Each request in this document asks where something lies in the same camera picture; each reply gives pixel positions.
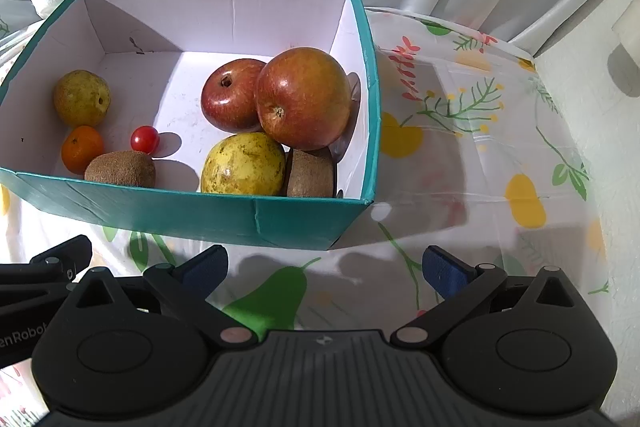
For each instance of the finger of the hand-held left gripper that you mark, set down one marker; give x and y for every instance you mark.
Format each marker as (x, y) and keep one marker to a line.
(55, 259)

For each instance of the orange mandarin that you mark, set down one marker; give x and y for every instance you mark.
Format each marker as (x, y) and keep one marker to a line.
(81, 151)

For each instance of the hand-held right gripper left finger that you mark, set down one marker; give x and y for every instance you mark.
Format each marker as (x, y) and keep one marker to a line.
(207, 264)

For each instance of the floral plastic tablecloth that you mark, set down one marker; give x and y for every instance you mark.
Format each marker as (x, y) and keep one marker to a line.
(475, 167)

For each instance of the teal cardboard box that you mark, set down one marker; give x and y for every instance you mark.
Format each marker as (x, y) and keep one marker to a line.
(165, 212)

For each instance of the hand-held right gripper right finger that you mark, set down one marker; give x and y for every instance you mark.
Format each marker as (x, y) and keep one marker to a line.
(446, 272)

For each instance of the large red apple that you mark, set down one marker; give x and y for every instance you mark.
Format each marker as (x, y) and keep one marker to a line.
(303, 99)

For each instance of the yellow speckled pear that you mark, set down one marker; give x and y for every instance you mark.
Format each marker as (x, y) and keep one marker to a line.
(243, 166)

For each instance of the small yellow pear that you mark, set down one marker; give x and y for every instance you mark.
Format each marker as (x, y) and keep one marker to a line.
(81, 99)

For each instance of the white pipe fitting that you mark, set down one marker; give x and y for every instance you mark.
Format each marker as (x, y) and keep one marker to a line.
(629, 27)

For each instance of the red cherry tomato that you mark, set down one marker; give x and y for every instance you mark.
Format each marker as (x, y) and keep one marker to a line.
(145, 140)

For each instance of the brown kiwi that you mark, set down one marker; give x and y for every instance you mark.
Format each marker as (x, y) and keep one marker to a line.
(120, 169)
(310, 177)

